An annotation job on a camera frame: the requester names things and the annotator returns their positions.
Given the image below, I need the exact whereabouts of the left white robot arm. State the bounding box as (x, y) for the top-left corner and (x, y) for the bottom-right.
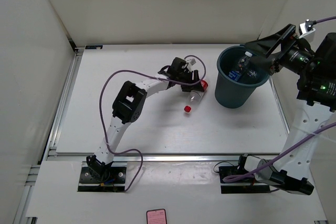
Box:
(86, 55), (204, 183)

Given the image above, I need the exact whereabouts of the dark teal plastic bin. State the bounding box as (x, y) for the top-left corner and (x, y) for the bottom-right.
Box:
(215, 46), (269, 109)

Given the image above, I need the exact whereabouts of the black label plastic bottle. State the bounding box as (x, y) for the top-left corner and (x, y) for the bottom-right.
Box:
(245, 67), (260, 80)

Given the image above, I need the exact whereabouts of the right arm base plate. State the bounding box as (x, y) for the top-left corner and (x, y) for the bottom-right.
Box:
(213, 154), (271, 194)

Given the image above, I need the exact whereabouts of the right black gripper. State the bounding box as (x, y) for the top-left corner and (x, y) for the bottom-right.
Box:
(244, 24), (319, 76)

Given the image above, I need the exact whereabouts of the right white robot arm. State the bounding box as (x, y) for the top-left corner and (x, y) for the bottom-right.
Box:
(234, 19), (335, 195)

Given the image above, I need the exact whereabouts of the pink smartphone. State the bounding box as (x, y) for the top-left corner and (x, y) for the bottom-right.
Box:
(146, 209), (167, 224)

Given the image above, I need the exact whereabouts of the aluminium table front rail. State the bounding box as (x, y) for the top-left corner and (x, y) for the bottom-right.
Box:
(47, 152), (281, 163)

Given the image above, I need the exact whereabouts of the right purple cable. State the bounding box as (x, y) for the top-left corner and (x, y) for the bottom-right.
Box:
(222, 15), (336, 192)

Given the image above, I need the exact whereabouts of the red label water bottle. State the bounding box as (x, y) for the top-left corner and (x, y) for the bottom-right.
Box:
(184, 80), (208, 114)

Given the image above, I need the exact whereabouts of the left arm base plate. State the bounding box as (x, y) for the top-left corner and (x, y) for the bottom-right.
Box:
(77, 163), (127, 193)

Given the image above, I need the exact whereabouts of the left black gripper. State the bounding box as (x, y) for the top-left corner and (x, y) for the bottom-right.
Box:
(176, 69), (204, 92)

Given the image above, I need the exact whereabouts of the blue label water bottle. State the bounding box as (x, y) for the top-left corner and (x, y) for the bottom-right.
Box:
(228, 51), (253, 82)

